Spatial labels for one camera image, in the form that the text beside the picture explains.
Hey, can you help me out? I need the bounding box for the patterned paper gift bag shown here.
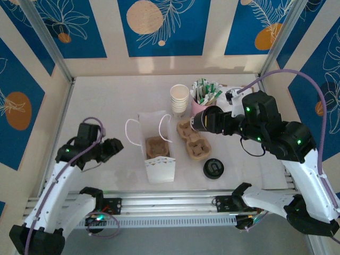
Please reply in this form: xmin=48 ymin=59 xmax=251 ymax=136
xmin=124 ymin=110 xmax=176 ymax=184

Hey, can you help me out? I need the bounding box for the pink cylindrical holder cup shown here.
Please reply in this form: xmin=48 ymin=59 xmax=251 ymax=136
xmin=191 ymin=97 xmax=215 ymax=119

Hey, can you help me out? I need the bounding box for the brown cardboard napkin tray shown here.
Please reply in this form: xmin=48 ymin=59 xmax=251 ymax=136
xmin=214 ymin=84 xmax=258 ymax=112

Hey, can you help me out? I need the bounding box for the brown pulp cup carrier stack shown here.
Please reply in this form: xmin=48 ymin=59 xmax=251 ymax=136
xmin=176 ymin=117 xmax=213 ymax=162

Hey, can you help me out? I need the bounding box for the white paper cup stack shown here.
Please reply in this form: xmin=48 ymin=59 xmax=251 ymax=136
xmin=169 ymin=84 xmax=190 ymax=118

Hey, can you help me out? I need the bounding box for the black plastic cup lid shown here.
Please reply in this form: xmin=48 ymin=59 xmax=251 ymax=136
xmin=203 ymin=158 xmax=226 ymax=180

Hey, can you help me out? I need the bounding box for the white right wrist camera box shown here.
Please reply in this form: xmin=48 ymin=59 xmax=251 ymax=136
xmin=225 ymin=89 xmax=250 ymax=117

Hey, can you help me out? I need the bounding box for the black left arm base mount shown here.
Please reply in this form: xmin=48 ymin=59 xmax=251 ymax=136
xmin=73 ymin=198 xmax=123 ymax=216

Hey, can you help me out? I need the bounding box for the aluminium frame post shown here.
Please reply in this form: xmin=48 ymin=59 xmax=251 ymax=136
xmin=20 ymin=0 xmax=77 ymax=83
xmin=258 ymin=0 xmax=305 ymax=80

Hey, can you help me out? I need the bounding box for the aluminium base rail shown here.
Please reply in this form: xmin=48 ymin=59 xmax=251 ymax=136
xmin=26 ymin=189 xmax=301 ymax=221

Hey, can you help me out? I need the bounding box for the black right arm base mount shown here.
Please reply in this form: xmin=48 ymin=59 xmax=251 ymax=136
xmin=214 ymin=195 xmax=264 ymax=213

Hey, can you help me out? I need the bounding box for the grey slotted cable duct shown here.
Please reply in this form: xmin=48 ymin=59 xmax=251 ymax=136
xmin=33 ymin=216 xmax=239 ymax=230

